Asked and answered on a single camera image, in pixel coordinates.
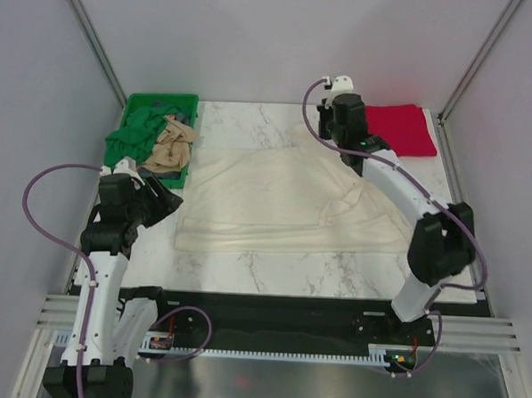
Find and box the cream t shirt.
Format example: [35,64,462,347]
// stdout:
[176,126,412,254]

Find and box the red folded t shirt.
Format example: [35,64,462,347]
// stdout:
[365,104,438,158]

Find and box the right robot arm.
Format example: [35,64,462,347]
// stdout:
[317,90,476,343]

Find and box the white slotted cable duct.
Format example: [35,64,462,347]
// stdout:
[54,328,396,367]

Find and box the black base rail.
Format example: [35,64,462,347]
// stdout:
[124,283,440,363]

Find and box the tan t shirt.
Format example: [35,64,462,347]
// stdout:
[141,116,198,174]

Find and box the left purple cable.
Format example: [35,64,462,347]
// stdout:
[11,159,106,398]

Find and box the left aluminium frame post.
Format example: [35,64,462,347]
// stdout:
[66,0,127,107]

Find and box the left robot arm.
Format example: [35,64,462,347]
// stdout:
[42,172,183,398]

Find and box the green t shirt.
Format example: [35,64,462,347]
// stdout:
[103,105,172,167]

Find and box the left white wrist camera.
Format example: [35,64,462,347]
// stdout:
[100,157,145,190]

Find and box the green plastic bin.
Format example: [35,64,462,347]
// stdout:
[119,93,199,189]

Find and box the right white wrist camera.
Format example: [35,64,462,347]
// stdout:
[322,76,354,109]

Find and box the right aluminium frame post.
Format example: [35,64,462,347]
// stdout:
[434,0,528,131]

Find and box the aluminium frame post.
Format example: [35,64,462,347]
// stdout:
[66,0,127,107]
[434,0,528,131]

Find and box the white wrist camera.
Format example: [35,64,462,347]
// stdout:
[100,157,145,190]
[322,76,354,109]

